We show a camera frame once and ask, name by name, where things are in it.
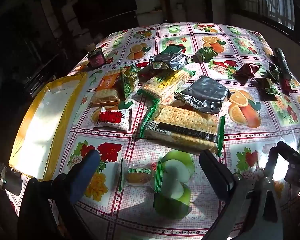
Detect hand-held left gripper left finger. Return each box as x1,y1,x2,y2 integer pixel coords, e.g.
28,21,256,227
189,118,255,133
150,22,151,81
17,150,101,240

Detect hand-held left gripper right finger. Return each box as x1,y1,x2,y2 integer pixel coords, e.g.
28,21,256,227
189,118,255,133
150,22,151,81
199,150,285,240

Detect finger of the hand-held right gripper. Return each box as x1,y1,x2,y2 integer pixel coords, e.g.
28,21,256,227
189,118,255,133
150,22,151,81
264,147,288,180
277,141,300,164

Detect large cracker packet green ends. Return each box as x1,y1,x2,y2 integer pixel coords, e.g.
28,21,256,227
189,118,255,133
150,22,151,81
139,100,226,155

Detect small cake packet green label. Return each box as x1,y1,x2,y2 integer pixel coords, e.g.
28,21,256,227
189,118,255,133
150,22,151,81
119,158,164,193

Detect red and white snack packet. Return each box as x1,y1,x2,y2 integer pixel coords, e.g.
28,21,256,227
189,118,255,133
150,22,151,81
94,106,133,132

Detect yellow tray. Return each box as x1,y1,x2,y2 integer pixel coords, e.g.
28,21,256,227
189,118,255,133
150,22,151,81
9,72,88,180

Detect small red candy packet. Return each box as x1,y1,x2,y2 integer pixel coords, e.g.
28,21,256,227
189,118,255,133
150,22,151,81
281,77,293,93

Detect small green candy packet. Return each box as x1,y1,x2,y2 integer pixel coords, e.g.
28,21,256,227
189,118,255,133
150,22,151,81
266,62,282,84
255,77,280,95

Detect silver foil packet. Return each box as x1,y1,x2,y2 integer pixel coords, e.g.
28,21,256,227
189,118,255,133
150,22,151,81
174,75,232,114
149,53,193,71

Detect orange sandwich cracker packet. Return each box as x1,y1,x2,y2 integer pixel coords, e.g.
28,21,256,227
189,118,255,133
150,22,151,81
91,70,125,107

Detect dark red candy packet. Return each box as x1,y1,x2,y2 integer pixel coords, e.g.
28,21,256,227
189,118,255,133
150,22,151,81
233,64,262,79

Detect long cracker packet green label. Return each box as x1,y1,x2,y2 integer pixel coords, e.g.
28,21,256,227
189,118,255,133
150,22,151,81
137,67,195,103

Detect green patterned snack packet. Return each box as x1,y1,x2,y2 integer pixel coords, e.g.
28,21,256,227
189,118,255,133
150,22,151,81
120,64,139,100

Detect dark green snack packet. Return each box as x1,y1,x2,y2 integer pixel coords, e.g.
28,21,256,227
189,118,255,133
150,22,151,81
160,44,188,55

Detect black flashlight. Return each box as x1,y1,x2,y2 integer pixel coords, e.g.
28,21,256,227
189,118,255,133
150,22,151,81
274,47,293,80

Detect dark red jar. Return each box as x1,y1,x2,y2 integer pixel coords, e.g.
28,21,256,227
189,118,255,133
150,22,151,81
86,44,107,68

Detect window with dark grille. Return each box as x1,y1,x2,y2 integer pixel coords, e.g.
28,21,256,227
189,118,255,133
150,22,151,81
230,0,300,45

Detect wall television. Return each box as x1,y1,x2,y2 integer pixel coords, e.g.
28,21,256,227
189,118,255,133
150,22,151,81
74,0,138,29

